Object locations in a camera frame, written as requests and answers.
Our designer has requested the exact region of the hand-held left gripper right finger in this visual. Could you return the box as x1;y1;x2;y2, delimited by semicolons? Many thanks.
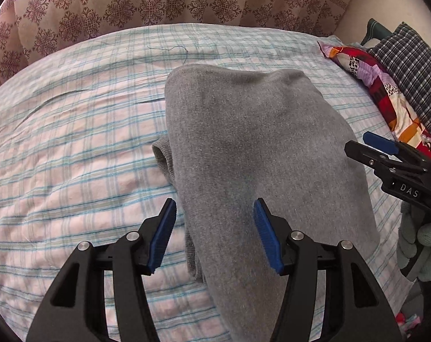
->
253;198;403;342

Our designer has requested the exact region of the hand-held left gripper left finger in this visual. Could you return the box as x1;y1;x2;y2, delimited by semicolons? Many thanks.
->
26;198;177;342

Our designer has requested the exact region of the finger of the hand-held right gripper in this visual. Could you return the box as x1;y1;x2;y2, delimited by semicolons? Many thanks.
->
344;140;430;176
363;131;427;164

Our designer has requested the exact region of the grey sweater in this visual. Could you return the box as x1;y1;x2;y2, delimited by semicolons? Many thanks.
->
151;63;381;342

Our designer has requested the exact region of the person's right hand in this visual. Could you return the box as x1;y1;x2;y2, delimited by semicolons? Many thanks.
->
396;202;431;283

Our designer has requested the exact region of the colourful patchwork pillow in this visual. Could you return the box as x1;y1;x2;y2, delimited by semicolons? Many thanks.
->
317;40;431;160

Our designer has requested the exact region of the black checked pillow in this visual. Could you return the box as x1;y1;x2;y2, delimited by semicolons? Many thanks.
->
366;22;431;132

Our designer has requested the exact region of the dark green object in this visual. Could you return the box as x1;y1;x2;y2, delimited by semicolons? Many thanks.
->
366;18;392;48

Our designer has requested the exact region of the plaid bed sheet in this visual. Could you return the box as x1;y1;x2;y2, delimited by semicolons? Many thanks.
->
0;23;416;342

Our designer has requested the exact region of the pink red object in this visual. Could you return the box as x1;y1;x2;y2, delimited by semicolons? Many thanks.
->
396;312;421;330

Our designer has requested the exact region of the brown patterned curtain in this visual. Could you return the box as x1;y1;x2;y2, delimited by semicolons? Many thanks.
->
0;0;362;97

